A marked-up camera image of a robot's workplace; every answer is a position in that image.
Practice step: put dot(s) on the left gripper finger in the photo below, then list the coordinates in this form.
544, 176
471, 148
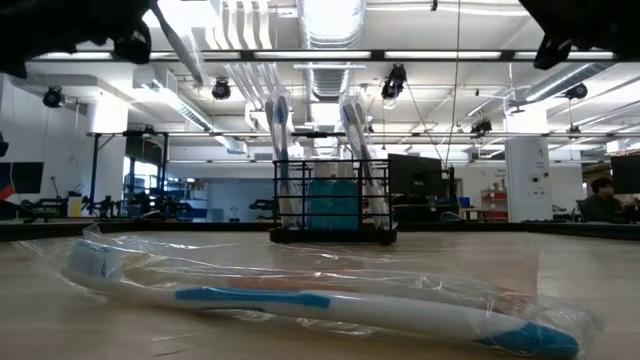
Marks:
115, 12

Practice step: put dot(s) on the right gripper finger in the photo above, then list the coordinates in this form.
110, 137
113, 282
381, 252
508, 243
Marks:
560, 17

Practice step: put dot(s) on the orange white toothbrush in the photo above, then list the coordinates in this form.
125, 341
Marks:
300, 285

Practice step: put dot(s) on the black ceiling spotlight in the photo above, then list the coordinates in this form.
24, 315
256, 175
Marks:
53, 96
481, 126
221, 90
577, 91
394, 82

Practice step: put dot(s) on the black computer monitor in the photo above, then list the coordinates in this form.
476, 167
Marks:
627, 175
415, 175

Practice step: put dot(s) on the person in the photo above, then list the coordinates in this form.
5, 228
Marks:
602, 205

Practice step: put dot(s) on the white yellow canister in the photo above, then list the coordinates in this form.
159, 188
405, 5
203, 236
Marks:
75, 207

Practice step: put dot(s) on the white building column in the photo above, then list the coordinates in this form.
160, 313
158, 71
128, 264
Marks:
527, 200

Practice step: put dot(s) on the red parts shelving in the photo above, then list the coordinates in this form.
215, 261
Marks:
495, 205

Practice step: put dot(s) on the dark wall screen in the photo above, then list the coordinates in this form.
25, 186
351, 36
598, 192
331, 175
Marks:
25, 175

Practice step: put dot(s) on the black neighbouring station frame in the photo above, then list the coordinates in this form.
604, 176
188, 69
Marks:
94, 175

